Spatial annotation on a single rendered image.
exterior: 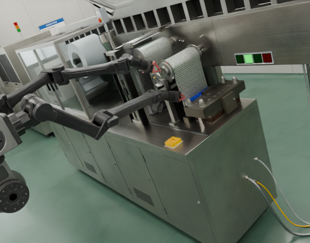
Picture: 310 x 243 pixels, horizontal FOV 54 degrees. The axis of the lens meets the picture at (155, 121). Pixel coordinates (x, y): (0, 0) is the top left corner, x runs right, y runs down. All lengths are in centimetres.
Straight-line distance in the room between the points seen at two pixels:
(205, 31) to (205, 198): 102
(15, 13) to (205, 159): 608
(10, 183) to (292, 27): 149
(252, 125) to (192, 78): 48
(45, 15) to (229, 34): 591
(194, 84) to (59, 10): 588
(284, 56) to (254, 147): 64
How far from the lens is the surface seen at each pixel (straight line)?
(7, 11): 724
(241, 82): 201
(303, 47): 171
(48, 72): 186
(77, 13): 772
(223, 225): 204
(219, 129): 179
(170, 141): 175
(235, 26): 187
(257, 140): 210
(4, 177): 150
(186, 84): 192
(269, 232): 238
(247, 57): 188
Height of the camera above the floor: 173
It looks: 23 degrees down
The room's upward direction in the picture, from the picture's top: 20 degrees counter-clockwise
